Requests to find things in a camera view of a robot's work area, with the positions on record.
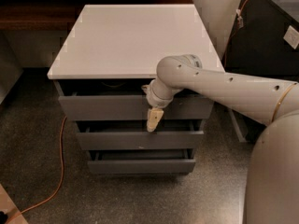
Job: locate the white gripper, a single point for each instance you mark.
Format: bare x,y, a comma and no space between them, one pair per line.
156,101

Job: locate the grey top drawer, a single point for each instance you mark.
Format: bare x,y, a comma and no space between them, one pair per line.
81,105

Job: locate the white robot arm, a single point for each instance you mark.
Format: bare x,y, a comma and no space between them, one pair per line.
272,190

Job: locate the grey middle drawer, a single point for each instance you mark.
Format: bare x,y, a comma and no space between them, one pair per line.
133,135

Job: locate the grey drawer cabinet white top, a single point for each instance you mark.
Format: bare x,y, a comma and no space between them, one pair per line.
114,48

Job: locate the dark wooden shelf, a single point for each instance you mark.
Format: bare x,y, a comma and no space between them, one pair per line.
57,15

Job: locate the wooden board corner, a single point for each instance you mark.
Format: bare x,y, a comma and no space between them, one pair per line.
8,207

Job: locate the white wall outlet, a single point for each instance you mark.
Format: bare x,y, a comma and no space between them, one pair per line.
292,37

